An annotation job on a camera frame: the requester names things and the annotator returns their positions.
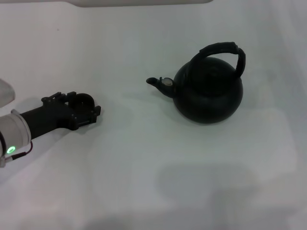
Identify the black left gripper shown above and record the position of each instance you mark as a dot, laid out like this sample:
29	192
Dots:
48	118

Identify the small dark round teacup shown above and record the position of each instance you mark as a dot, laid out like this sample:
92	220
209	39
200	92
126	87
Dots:
84	99

